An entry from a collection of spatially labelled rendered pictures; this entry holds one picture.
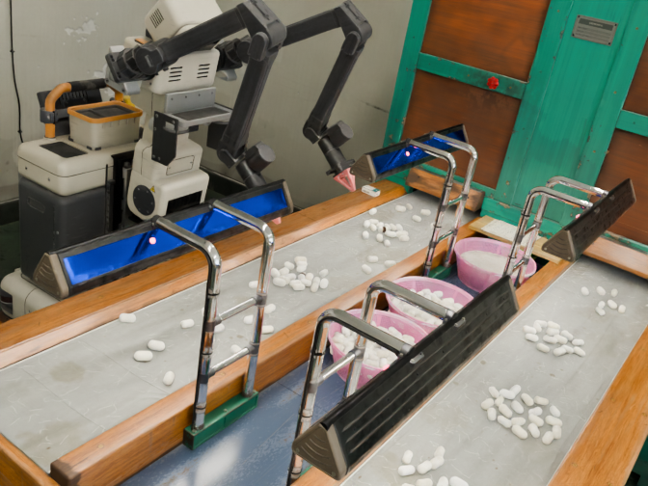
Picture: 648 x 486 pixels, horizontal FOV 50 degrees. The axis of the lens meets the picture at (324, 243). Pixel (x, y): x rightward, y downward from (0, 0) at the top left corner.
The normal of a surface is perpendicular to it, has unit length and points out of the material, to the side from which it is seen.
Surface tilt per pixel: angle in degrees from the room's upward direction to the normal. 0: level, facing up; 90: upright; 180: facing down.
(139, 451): 90
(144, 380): 0
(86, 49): 90
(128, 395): 0
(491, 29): 90
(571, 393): 0
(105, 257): 58
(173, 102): 90
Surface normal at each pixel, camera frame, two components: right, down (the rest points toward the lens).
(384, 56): -0.55, 0.28
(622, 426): 0.16, -0.89
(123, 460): 0.80, 0.37
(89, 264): 0.76, -0.16
